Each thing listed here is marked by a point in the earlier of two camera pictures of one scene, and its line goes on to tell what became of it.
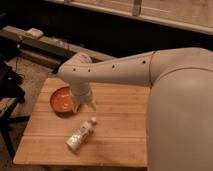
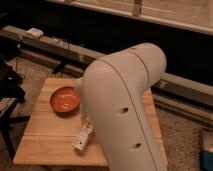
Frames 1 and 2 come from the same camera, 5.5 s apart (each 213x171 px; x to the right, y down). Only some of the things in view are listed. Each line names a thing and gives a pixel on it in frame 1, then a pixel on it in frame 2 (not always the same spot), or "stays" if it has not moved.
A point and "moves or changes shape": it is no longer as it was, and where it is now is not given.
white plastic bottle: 80,135 moves or changes shape
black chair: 10,95 stays
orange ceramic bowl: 62,101 stays
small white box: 35,32 stays
